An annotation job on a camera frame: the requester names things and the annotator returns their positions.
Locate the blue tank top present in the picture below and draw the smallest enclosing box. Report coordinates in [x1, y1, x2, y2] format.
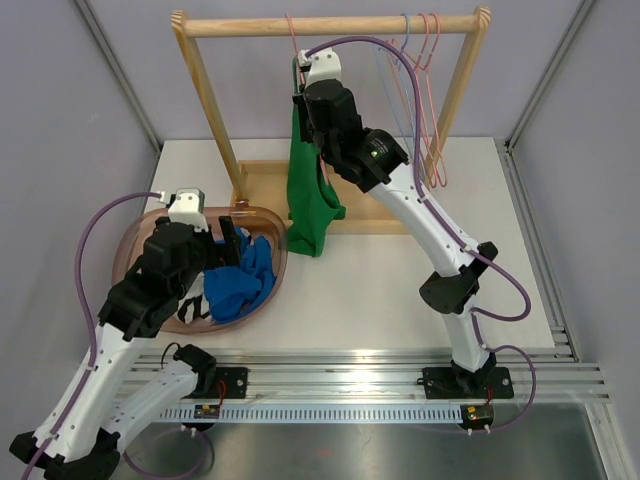
[203, 227, 277, 324]

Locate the black white striped tank top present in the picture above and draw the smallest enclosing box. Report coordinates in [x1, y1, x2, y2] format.
[176, 276, 210, 324]

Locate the green tank top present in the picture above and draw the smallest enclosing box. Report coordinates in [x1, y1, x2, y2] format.
[284, 56, 347, 259]

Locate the pink hanger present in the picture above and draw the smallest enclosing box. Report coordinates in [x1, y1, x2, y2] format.
[411, 13, 448, 189]
[285, 13, 330, 184]
[379, 13, 448, 189]

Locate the light blue hanger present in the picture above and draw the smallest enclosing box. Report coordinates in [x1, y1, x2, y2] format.
[372, 12, 428, 180]

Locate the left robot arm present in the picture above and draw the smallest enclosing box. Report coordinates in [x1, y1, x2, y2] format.
[9, 216, 241, 479]

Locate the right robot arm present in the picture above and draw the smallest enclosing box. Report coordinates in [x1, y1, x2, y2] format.
[294, 79, 513, 399]

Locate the translucent brown plastic bin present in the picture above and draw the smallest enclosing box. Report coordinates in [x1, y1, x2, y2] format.
[110, 198, 289, 335]

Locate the wooden clothes rack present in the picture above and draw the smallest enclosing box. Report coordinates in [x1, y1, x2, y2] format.
[171, 6, 491, 219]

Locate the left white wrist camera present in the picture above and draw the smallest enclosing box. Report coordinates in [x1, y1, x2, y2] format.
[158, 188, 209, 233]

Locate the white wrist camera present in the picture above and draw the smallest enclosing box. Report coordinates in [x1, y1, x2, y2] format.
[296, 48, 342, 91]
[158, 188, 209, 233]

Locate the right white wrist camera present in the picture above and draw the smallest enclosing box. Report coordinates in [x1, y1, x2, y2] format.
[296, 48, 342, 91]

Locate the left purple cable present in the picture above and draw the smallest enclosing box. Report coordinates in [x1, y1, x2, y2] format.
[19, 190, 166, 480]

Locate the white slotted cable duct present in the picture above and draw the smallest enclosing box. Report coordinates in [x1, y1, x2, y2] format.
[158, 404, 462, 424]

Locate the left aluminium frame post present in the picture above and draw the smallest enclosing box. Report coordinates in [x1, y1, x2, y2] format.
[71, 0, 163, 156]

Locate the aluminium frame post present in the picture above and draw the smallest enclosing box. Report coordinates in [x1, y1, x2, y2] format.
[504, 0, 598, 154]
[71, 0, 163, 156]

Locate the right aluminium frame post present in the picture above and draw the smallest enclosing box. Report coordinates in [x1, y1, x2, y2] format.
[504, 0, 598, 154]

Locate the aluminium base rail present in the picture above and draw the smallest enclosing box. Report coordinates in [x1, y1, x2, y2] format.
[115, 347, 614, 404]

